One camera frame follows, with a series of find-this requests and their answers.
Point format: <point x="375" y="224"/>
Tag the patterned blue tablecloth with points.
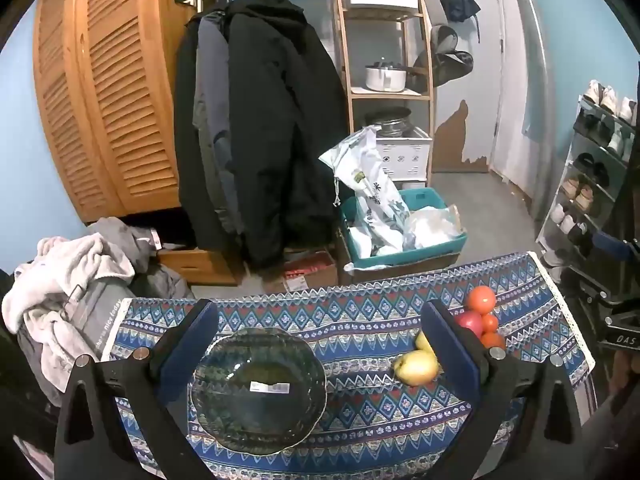
<point x="380" y="310"/>

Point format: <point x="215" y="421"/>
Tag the dark cloth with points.
<point x="25" y="410"/>

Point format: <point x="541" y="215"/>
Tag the dark glass bowl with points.
<point x="250" y="420"/>

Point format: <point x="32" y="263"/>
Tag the large yellow apple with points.
<point x="415" y="367"/>

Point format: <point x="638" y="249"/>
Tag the teal box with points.
<point x="400" y="259"/>

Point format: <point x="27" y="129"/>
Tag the dark hanging umbrella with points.
<point x="460" y="2"/>

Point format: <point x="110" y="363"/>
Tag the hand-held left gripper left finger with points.
<point x="192" y="342"/>

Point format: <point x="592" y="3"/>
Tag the wooden shelf rack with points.
<point x="345" y="50"/>

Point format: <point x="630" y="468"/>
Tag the white door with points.
<point x="510" y="85"/>

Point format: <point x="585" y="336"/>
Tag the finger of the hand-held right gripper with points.
<point x="617" y="247"/>

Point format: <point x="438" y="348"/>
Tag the white printed rice bag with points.
<point x="370" y="180"/>

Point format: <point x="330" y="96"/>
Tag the dark hanging bag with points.
<point x="445" y="60"/>

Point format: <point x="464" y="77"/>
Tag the person's right hand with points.
<point x="626" y="375"/>

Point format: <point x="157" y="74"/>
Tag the small yellow fruit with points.
<point x="424" y="344"/>

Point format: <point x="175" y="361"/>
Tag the black coat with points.
<point x="280" y="110"/>

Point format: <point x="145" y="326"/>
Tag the pile of clothes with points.
<point x="50" y="285"/>

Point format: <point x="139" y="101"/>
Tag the round orange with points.
<point x="494" y="341"/>

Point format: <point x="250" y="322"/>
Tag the large red-orange tomato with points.
<point x="481" y="299"/>

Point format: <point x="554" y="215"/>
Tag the wooden drawer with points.
<point x="195" y="262"/>

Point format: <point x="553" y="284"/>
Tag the white perforated crate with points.
<point x="405" y="157"/>

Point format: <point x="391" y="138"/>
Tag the white cooking pot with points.
<point x="385" y="79"/>

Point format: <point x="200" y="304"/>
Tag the wooden louvered wardrobe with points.
<point x="100" y="110"/>

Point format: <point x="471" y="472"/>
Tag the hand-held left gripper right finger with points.
<point x="450" y="345"/>

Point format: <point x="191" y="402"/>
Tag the red apple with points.
<point x="469" y="321"/>

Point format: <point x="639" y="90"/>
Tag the grey hooded garment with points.
<point x="125" y="245"/>

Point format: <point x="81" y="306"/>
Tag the red cardboard box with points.
<point x="310" y="270"/>

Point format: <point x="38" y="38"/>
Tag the small orange tangerine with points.
<point x="490" y="323"/>

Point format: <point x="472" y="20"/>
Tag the clear plastic bag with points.
<point x="430" y="225"/>

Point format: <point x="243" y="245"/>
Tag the dark metal pot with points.
<point x="390" y="122"/>

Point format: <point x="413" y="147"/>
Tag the grey jacket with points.
<point x="212" y="85"/>

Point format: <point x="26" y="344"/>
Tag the grey printed garment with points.
<point x="105" y="305"/>

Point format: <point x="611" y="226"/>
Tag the metal shoe rack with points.
<point x="600" y="195"/>

